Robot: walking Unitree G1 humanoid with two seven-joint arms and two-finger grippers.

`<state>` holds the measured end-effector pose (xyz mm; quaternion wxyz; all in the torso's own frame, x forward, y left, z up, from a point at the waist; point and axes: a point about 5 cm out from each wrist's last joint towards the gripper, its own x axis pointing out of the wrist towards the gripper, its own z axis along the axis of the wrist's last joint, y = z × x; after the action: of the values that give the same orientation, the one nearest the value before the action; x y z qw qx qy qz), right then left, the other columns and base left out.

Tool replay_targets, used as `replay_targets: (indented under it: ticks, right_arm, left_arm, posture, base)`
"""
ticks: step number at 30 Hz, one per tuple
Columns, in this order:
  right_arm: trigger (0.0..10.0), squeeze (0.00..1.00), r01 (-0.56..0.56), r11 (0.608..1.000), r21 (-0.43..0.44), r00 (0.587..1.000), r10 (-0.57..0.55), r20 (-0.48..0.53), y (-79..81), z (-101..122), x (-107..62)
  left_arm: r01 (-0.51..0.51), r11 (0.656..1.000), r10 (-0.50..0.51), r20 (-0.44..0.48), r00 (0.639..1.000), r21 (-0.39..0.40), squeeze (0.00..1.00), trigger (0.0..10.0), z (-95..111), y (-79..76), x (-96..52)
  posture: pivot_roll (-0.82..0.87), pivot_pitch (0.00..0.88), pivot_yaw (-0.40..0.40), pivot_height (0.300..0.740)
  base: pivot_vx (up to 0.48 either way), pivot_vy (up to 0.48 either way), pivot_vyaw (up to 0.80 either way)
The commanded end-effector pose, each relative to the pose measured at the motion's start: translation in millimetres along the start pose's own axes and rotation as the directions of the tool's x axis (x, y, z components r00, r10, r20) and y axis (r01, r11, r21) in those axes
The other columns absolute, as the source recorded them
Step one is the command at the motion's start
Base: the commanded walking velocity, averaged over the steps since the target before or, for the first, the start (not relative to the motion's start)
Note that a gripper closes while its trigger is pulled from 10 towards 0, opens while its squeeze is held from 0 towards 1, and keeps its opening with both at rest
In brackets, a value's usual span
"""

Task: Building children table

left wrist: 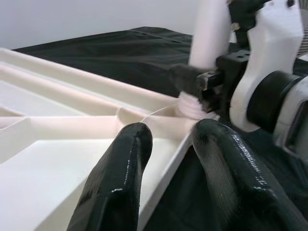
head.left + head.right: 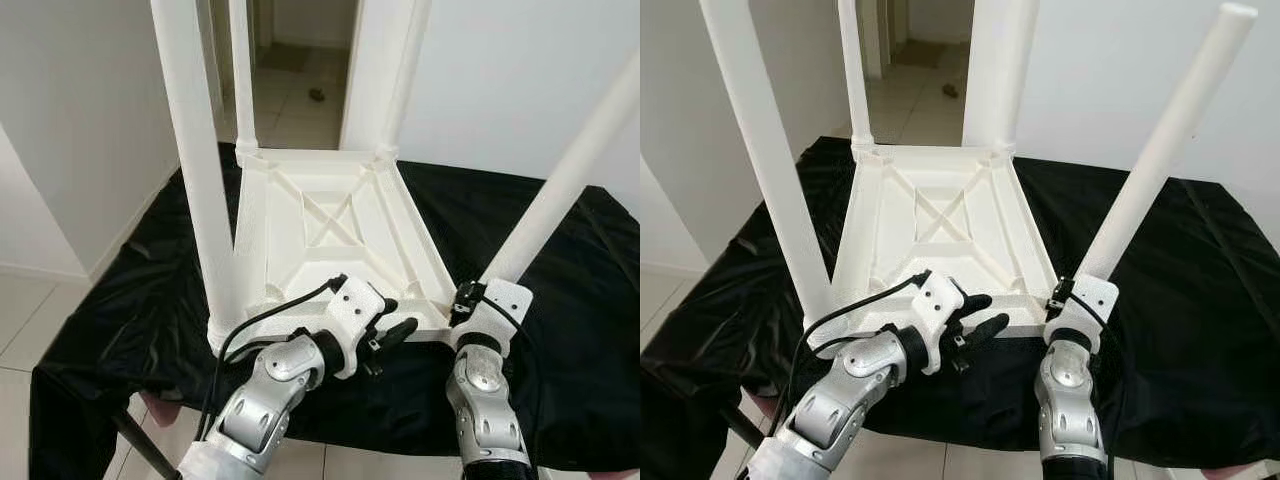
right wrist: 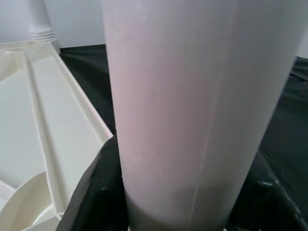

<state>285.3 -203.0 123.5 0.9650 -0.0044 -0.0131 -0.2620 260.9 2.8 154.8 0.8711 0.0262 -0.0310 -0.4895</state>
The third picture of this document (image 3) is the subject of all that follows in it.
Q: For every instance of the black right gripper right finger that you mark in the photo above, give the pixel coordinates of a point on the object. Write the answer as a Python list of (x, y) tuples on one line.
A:
[(272, 204)]

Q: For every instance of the white plastic children table top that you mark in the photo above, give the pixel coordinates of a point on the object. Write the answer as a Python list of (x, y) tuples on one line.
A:
[(36, 120)]

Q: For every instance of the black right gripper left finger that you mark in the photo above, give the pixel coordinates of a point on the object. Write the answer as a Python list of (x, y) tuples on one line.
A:
[(101, 192)]

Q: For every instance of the black table cloth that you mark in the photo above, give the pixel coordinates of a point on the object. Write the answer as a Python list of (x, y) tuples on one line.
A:
[(284, 108)]

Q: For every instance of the white plastic table leg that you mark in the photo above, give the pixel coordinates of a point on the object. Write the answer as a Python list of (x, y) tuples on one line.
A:
[(42, 21), (192, 96)]

